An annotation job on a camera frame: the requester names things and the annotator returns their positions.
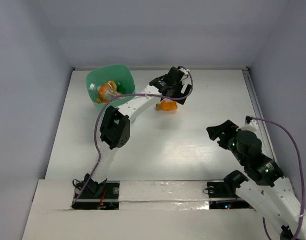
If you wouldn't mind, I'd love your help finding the green plastic bin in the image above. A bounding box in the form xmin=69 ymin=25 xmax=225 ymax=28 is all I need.
xmin=86 ymin=64 xmax=135 ymax=112

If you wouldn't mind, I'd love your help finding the green plastic bottle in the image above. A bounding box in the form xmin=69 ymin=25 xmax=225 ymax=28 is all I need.
xmin=116 ymin=81 xmax=129 ymax=95

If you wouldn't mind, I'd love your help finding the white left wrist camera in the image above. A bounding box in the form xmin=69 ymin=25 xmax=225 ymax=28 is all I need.
xmin=178 ymin=66 xmax=191 ymax=76

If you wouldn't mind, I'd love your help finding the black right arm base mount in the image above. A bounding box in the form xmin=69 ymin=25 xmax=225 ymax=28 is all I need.
xmin=203 ymin=181 xmax=253 ymax=210

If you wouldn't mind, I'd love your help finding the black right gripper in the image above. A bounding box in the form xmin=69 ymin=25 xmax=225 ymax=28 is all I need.
xmin=207 ymin=118 xmax=246 ymax=165

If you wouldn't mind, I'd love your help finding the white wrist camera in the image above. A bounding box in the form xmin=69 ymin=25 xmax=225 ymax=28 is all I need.
xmin=178 ymin=66 xmax=191 ymax=76
xmin=238 ymin=115 xmax=259 ymax=132

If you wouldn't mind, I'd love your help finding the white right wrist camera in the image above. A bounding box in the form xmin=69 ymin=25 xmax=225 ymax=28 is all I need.
xmin=238 ymin=115 xmax=259 ymax=132

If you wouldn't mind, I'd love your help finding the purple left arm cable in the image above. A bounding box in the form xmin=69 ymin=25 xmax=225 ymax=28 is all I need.
xmin=72 ymin=66 xmax=194 ymax=205

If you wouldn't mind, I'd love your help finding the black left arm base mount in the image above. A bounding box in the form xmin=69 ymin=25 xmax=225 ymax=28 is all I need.
xmin=72 ymin=181 xmax=120 ymax=210

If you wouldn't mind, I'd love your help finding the orange juice bottle barcode label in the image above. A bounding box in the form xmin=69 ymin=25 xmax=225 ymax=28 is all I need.
xmin=155 ymin=99 xmax=178 ymax=112

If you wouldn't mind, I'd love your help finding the orange label clear tea bottle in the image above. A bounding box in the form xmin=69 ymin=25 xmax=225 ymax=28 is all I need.
xmin=88 ymin=80 xmax=121 ymax=100

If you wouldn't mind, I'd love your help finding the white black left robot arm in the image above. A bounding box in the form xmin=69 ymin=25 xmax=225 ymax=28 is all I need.
xmin=82 ymin=66 xmax=193 ymax=198

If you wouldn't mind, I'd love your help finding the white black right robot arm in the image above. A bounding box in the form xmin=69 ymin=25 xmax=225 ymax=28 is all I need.
xmin=206 ymin=116 xmax=306 ymax=240

